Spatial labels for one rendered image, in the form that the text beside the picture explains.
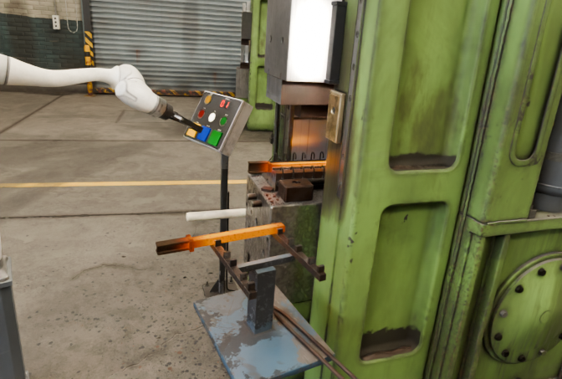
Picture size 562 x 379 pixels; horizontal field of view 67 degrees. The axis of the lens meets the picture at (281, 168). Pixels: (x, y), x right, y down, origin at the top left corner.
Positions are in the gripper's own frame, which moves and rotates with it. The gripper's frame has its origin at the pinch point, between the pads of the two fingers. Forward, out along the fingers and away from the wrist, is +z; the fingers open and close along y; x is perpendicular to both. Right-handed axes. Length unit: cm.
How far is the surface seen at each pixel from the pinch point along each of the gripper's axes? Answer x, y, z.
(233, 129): 7.5, 6.9, 15.7
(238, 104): 19.8, 5.0, 13.3
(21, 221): -115, -180, 15
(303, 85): 29, 57, -3
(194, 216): -39.9, 3.3, 19.7
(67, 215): -99, -171, 42
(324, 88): 33, 61, 4
